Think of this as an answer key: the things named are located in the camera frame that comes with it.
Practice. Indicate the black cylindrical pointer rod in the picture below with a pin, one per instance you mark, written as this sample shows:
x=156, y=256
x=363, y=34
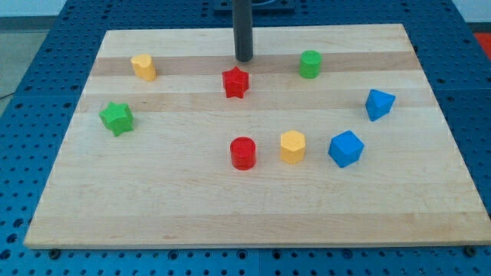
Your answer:
x=242, y=29

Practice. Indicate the green star block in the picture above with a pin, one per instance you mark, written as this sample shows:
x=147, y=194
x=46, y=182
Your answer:
x=117, y=118

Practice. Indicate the wooden board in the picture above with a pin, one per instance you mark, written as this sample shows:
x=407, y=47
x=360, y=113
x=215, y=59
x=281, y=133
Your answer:
x=170, y=182

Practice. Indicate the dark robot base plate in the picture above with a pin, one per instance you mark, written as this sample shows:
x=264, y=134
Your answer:
x=224, y=7

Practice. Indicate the blue triangular block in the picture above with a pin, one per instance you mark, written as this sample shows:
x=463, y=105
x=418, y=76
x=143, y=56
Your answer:
x=378, y=104

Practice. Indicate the red star block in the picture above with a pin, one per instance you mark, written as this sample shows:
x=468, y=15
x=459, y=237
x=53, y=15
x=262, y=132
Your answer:
x=235, y=82

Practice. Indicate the blue cube block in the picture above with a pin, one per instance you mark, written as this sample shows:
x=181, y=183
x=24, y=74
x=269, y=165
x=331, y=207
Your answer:
x=345, y=149

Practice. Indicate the green cylinder block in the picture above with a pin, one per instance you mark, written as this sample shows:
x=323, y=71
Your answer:
x=310, y=64

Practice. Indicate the red cylinder block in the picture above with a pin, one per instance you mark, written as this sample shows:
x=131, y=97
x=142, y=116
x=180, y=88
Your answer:
x=243, y=153

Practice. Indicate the yellow heart block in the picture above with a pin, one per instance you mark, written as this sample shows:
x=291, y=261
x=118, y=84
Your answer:
x=143, y=67

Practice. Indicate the yellow hexagon block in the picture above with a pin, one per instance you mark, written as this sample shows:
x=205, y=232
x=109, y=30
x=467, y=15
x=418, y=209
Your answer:
x=292, y=145

